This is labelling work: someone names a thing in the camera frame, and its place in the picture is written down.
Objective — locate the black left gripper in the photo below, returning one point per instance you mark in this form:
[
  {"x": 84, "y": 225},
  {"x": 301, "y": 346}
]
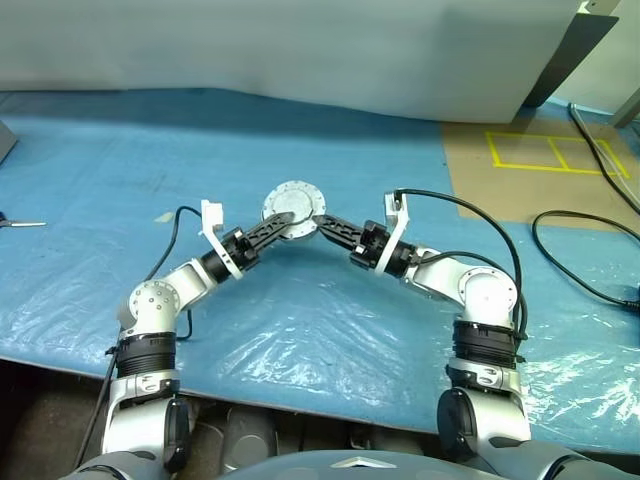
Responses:
[{"x": 244, "y": 250}]

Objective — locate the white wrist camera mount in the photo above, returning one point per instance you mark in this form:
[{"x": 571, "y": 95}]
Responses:
[
  {"x": 397, "y": 215},
  {"x": 212, "y": 215}
]

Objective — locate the black panel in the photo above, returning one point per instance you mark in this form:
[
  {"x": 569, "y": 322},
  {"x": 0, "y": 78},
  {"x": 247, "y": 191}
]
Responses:
[{"x": 570, "y": 55}]

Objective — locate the round silver motor lid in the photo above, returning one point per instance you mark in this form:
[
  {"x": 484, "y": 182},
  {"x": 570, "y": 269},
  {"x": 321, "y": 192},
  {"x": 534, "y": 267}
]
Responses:
[{"x": 295, "y": 200}]

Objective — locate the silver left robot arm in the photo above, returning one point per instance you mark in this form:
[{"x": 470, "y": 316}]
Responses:
[{"x": 155, "y": 300}]

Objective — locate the white backdrop board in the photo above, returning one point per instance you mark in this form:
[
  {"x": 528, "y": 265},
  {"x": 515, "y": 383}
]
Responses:
[{"x": 250, "y": 50}]

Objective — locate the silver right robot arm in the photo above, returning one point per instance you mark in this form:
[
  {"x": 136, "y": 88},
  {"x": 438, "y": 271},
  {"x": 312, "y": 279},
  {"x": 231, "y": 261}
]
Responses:
[{"x": 485, "y": 295}]

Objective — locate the brown cardboard sheet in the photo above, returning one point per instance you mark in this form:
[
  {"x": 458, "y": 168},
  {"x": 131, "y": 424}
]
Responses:
[{"x": 475, "y": 190}]

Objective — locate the yellow tape rectangle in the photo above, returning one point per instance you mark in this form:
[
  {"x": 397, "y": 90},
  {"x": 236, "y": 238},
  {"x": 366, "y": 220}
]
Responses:
[{"x": 550, "y": 168}]

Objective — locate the silver scissors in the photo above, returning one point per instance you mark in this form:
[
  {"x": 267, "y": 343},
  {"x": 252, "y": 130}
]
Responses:
[{"x": 27, "y": 224}]

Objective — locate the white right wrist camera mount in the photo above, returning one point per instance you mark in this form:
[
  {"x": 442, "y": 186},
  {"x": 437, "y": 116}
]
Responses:
[{"x": 397, "y": 215}]

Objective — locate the small beige tape piece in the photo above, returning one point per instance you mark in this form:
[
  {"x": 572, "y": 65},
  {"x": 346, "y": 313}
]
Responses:
[{"x": 165, "y": 217}]

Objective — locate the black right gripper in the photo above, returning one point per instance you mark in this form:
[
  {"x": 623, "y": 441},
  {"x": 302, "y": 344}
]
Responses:
[{"x": 371, "y": 245}]

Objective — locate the blue plastic table sheet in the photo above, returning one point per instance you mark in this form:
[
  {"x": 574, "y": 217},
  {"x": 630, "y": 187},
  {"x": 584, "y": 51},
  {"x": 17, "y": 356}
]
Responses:
[{"x": 325, "y": 310}]

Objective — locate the grey robot torso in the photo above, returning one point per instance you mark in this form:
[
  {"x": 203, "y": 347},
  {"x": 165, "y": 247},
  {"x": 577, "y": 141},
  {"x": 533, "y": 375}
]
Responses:
[{"x": 340, "y": 467}]

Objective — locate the aluminium post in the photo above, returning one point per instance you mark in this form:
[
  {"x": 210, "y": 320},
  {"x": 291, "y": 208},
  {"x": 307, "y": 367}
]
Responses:
[{"x": 630, "y": 107}]

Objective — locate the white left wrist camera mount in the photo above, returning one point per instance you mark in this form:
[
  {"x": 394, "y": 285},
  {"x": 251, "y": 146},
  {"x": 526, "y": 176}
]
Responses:
[{"x": 212, "y": 215}]

